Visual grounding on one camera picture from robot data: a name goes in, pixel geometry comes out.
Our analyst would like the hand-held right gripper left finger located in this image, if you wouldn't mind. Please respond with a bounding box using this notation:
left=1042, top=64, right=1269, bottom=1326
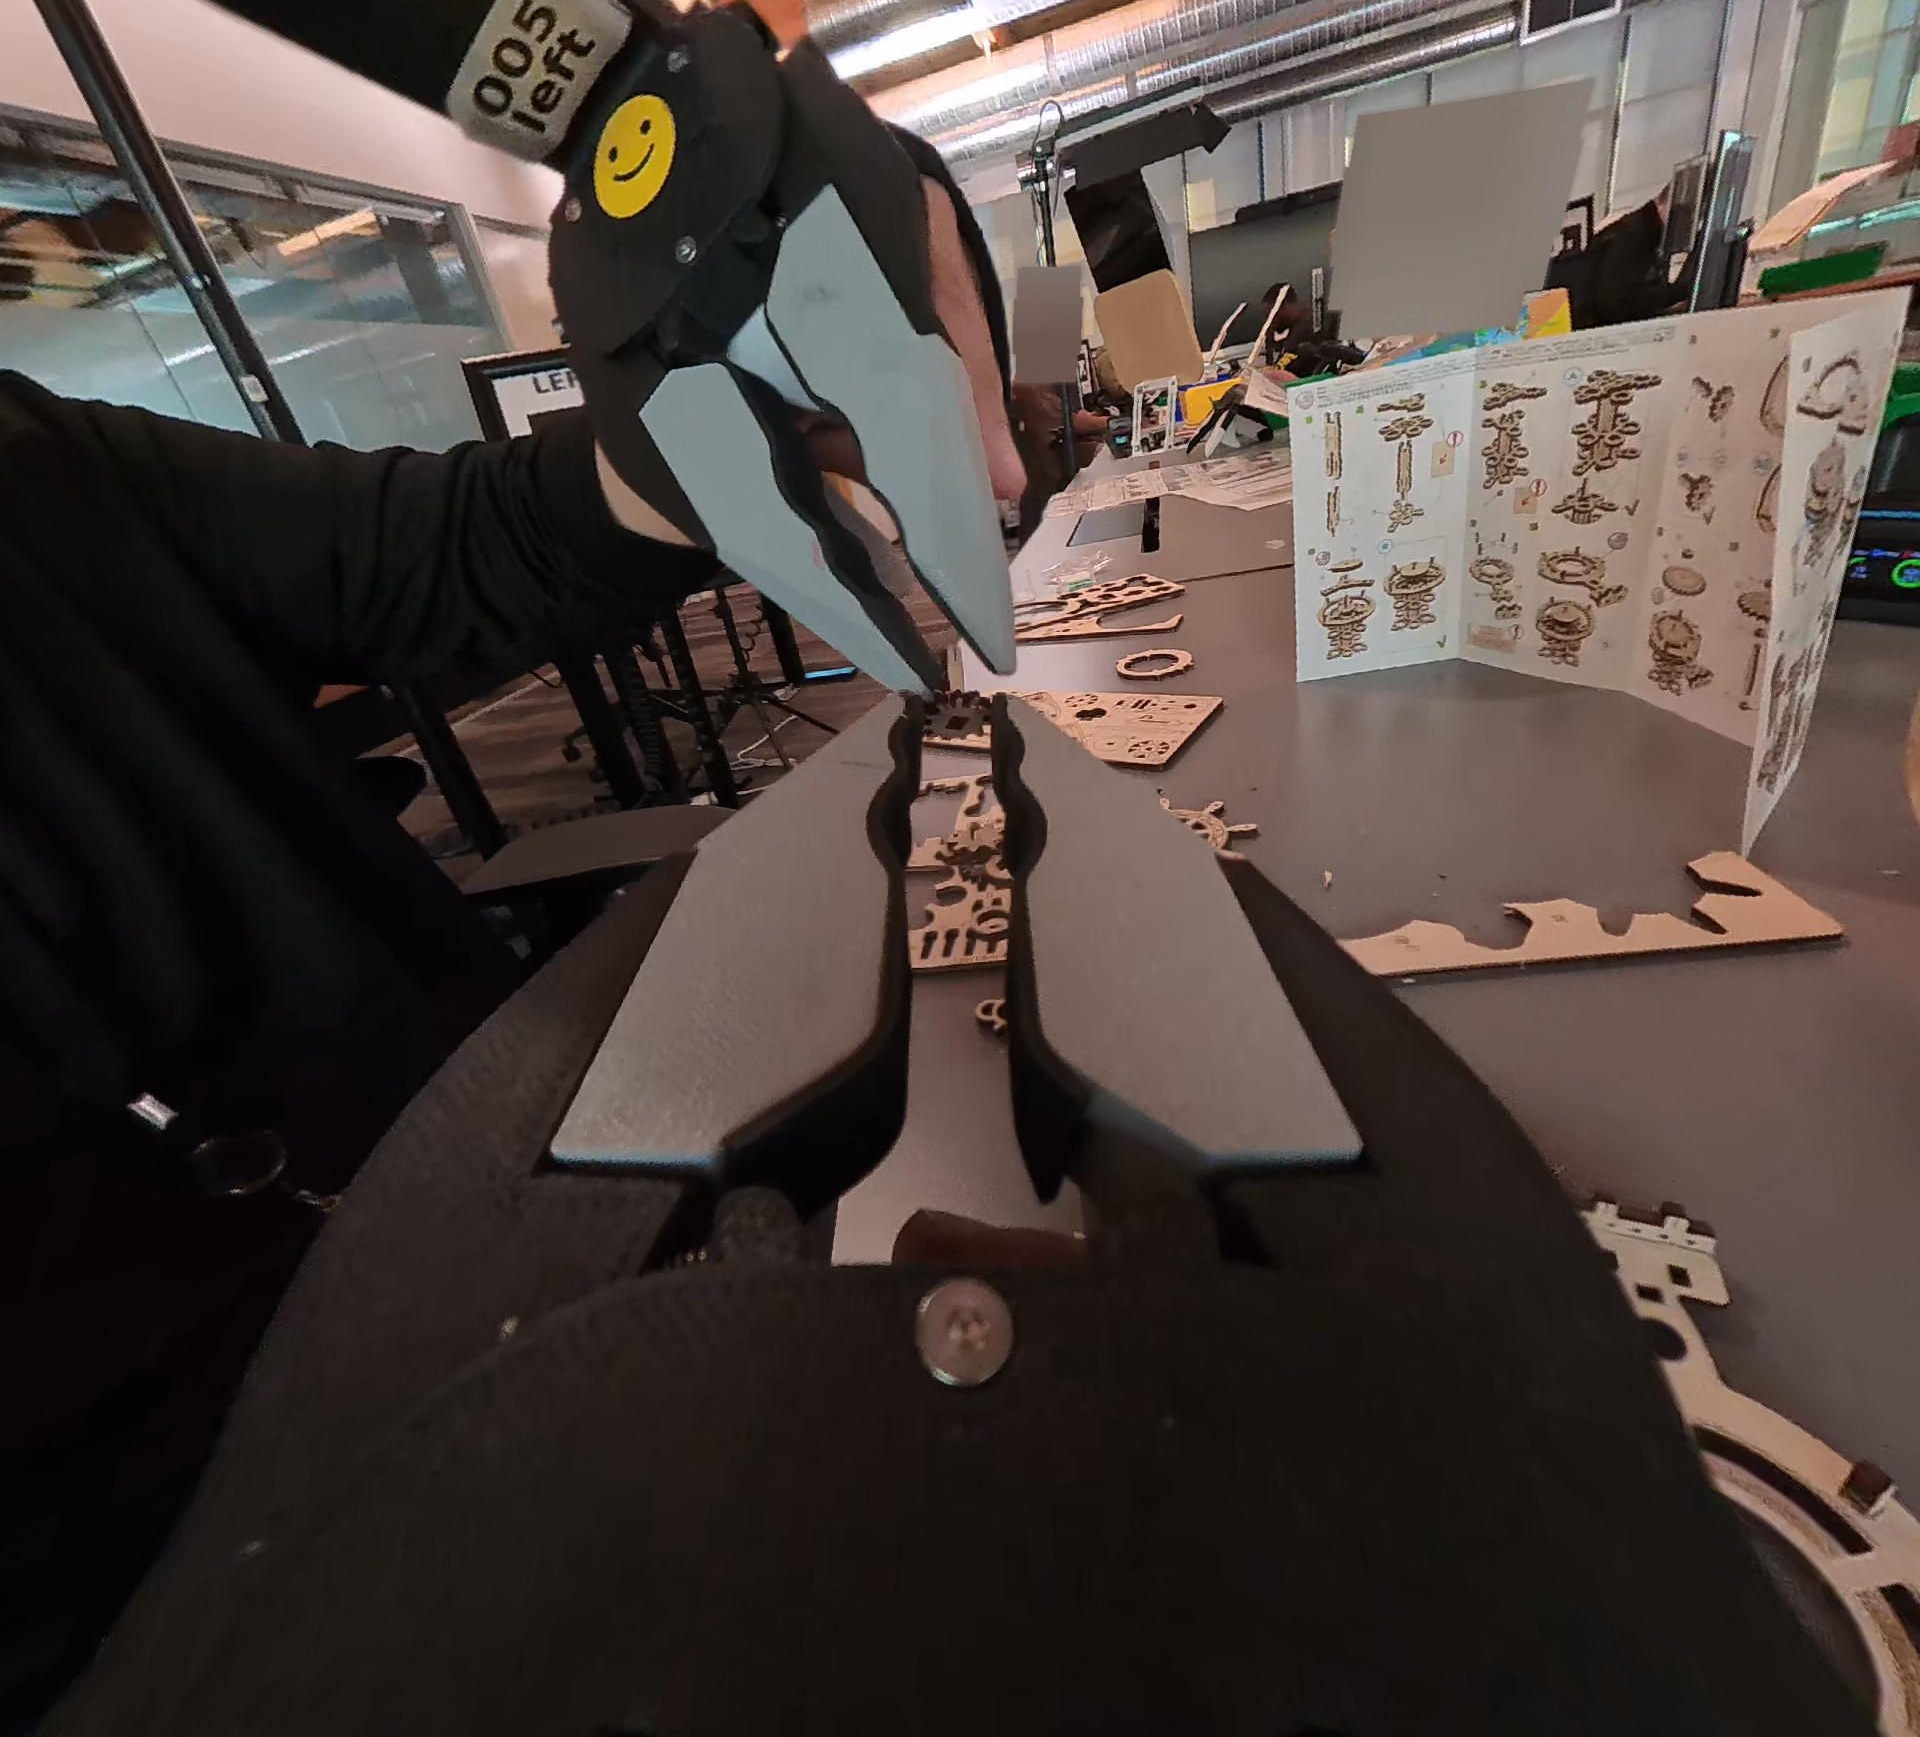
left=546, top=695, right=924, bottom=1215

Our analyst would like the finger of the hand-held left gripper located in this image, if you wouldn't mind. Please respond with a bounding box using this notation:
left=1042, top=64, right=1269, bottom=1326
left=635, top=357, right=955, bottom=695
left=762, top=184, right=1026, bottom=681

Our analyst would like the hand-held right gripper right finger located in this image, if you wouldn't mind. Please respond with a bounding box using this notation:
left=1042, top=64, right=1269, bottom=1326
left=990, top=695, right=1368, bottom=1206

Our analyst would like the engraved wooden parts sheet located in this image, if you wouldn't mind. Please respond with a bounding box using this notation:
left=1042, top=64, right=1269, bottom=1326
left=1033, top=686, right=1226, bottom=775

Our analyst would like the person's left forearm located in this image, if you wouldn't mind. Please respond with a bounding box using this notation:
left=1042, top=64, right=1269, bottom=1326
left=0, top=369, right=722, bottom=718

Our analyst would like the person's left hand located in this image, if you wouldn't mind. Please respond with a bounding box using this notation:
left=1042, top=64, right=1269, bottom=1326
left=918, top=176, right=1035, bottom=545

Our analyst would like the framed marker sign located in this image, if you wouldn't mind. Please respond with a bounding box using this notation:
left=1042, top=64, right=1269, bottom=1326
left=458, top=346, right=590, bottom=444

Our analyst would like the wooden offcut sheet with holes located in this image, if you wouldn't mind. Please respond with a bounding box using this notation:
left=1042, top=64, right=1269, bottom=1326
left=1009, top=570, right=1190, bottom=644

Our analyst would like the long wavy wooden offcut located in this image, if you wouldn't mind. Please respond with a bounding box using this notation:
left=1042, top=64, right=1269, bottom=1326
left=1332, top=848, right=1849, bottom=980

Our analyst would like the folded instruction leaflet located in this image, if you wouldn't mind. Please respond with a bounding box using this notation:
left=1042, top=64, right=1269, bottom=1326
left=1287, top=287, right=1915, bottom=856

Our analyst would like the dark round badge reel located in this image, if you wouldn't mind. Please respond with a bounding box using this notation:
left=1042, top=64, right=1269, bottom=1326
left=127, top=1092, right=324, bottom=1211

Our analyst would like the person's black clothed torso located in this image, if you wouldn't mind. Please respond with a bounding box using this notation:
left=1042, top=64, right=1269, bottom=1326
left=0, top=657, right=528, bottom=1737

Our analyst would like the black device with lit display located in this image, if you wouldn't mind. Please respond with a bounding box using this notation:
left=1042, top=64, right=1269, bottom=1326
left=1844, top=537, right=1920, bottom=628

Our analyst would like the wooden sheet frame with cutouts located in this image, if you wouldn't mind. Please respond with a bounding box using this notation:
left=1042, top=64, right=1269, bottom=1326
left=904, top=775, right=1026, bottom=976

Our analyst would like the pale wooden round frame sheet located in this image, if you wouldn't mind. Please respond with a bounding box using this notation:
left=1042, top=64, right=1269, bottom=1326
left=1579, top=1197, right=1920, bottom=1627

